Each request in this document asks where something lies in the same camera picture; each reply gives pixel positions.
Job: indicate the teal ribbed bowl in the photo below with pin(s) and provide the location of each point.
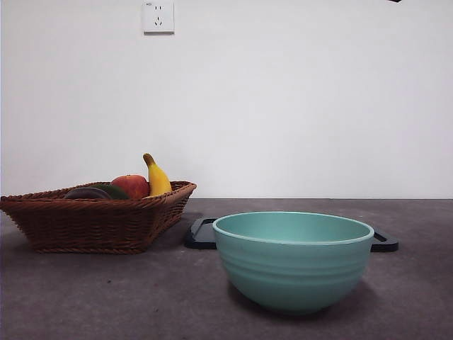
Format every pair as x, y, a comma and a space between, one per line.
293, 272

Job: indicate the yellow banana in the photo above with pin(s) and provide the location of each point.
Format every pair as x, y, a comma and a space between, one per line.
158, 180

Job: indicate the black rectangular tray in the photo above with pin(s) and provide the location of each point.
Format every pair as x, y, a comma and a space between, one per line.
198, 239

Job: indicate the red yellow apple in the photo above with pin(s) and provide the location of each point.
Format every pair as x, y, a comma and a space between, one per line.
131, 186

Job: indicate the green avocado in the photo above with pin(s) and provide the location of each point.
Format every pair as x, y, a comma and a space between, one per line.
118, 193

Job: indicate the brown wicker basket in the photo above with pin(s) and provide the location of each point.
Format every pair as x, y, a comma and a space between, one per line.
92, 226

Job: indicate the white wall socket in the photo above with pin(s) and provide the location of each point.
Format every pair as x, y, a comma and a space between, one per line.
158, 17

